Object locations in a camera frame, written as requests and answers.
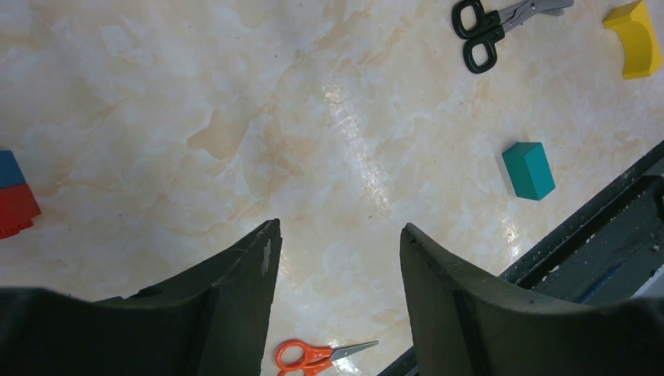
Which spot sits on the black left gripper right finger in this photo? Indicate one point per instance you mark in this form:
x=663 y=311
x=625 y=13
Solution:
x=466 y=321

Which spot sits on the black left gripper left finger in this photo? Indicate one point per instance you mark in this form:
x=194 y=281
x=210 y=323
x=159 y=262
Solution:
x=211 y=319

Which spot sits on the black handled bandage shears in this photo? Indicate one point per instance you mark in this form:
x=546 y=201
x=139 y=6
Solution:
x=491 y=27

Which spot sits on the small orange scissors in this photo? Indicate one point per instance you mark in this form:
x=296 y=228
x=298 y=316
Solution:
x=314 y=359

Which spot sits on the teal rectangular block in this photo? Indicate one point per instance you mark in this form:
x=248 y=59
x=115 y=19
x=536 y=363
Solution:
x=529 y=170

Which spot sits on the colourful toy brick block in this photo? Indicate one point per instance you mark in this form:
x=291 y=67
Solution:
x=18 y=204

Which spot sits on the yellow curved plastic piece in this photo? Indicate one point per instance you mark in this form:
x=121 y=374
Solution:
x=642 y=52

